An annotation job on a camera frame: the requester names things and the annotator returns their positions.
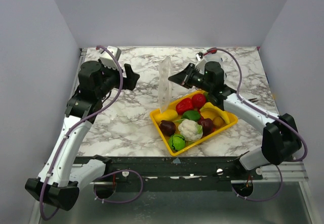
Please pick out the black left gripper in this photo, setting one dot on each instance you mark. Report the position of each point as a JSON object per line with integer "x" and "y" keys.
{"x": 129, "y": 82}

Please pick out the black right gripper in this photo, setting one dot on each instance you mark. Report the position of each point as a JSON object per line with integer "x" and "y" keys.
{"x": 189, "y": 75}

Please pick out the clear dotted zip top bag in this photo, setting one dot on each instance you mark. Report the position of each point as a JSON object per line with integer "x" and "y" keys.
{"x": 164, "y": 85}

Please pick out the red toy apple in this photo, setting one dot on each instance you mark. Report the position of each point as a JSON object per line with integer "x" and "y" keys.
{"x": 198, "y": 100}

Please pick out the green toy bell pepper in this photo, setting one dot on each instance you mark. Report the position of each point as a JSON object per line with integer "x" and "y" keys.
{"x": 191, "y": 115}

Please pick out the dark purple toy plum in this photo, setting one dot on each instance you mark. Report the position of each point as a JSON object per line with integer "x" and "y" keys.
{"x": 168, "y": 128}

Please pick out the dark red toy fruit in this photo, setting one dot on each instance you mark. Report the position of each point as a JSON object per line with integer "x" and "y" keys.
{"x": 207, "y": 126}

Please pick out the green toy watermelon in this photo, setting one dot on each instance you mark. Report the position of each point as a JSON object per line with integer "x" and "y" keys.
{"x": 177, "y": 142}

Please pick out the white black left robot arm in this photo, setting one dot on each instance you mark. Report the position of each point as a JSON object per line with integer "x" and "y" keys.
{"x": 57, "y": 184}

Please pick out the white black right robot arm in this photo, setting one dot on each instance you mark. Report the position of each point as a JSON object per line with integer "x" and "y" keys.
{"x": 279, "y": 132}

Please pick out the red toy bell pepper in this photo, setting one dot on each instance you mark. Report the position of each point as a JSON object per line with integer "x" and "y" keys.
{"x": 184, "y": 105}

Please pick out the clear plastic screw box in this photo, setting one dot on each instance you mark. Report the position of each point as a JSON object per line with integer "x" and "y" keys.
{"x": 214, "y": 57}

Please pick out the red black utility knife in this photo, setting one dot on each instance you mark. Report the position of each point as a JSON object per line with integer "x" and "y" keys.
{"x": 211, "y": 51}

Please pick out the yellow toy banana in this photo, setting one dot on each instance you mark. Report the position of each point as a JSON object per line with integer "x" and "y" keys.
{"x": 209, "y": 106}

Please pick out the yellow plastic tray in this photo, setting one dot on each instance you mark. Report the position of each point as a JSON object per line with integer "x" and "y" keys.
{"x": 205, "y": 114}

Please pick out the white toy cauliflower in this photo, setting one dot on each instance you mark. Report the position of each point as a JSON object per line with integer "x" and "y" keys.
{"x": 190, "y": 130}

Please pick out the green yellow toy mango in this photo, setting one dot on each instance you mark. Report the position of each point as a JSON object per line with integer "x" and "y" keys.
{"x": 218, "y": 122}

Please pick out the black front mounting bar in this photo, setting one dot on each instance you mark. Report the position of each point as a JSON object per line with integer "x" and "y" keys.
{"x": 169, "y": 174}

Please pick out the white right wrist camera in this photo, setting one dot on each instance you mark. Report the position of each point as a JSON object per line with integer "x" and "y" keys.
{"x": 200, "y": 62}

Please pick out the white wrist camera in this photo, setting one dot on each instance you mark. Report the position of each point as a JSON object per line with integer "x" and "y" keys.
{"x": 200, "y": 62}
{"x": 106, "y": 59}

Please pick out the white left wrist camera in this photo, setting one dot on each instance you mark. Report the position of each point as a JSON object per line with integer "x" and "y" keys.
{"x": 106, "y": 59}

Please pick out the yellow handled pliers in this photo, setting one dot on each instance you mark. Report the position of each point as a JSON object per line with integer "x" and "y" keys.
{"x": 253, "y": 100}

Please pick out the aluminium rail front right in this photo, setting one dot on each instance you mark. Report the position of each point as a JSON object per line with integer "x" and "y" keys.
{"x": 290, "y": 171}

